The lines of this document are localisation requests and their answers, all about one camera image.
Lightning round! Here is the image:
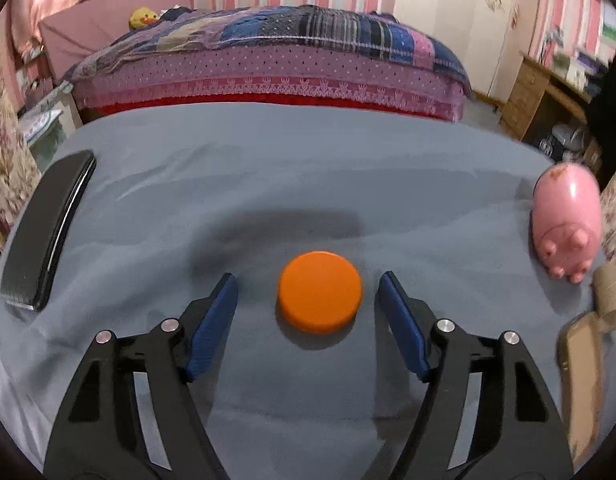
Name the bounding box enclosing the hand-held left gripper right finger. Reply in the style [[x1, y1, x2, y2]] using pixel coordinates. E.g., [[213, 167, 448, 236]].
[[379, 271, 574, 480]]

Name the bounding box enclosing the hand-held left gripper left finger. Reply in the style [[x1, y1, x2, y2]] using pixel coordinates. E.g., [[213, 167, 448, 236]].
[[42, 272, 239, 480]]

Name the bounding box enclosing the orange round lid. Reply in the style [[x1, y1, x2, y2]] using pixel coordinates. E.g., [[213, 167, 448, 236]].
[[277, 252, 363, 336]]

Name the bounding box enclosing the black phone case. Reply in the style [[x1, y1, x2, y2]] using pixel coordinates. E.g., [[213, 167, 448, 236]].
[[0, 149, 97, 313]]

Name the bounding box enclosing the pink pig toy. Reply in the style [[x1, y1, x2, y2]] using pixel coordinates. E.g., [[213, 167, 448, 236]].
[[531, 163, 603, 284]]

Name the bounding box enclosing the floral curtain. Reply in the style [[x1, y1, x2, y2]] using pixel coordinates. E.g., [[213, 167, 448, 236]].
[[597, 167, 616, 263], [0, 34, 44, 267]]

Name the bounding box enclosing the bed with pink dotted skirt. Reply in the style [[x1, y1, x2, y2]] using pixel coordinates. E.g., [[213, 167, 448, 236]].
[[62, 4, 475, 124]]

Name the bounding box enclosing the white nightstand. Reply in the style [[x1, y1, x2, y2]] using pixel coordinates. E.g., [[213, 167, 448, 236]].
[[19, 106, 84, 172]]

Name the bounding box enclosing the wooden desk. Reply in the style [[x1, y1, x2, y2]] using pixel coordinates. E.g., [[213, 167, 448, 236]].
[[500, 54, 605, 162]]

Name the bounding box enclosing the dark hanging garment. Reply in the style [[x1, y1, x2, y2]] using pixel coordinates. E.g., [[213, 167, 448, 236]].
[[585, 44, 616, 187]]

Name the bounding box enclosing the cream wardrobe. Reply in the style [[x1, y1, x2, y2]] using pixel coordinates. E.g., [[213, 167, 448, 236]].
[[392, 0, 545, 107]]

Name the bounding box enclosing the patchwork quilt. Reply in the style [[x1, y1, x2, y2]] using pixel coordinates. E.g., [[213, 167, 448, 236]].
[[69, 4, 472, 97]]

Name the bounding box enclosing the yellow duck plush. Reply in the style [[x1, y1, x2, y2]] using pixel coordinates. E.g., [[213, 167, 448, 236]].
[[128, 6, 161, 31]]

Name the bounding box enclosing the pink headboard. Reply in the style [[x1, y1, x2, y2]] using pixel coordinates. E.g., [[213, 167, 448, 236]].
[[38, 0, 195, 82]]

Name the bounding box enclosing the pink window curtain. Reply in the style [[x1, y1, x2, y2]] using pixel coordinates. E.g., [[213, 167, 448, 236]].
[[6, 0, 61, 63]]

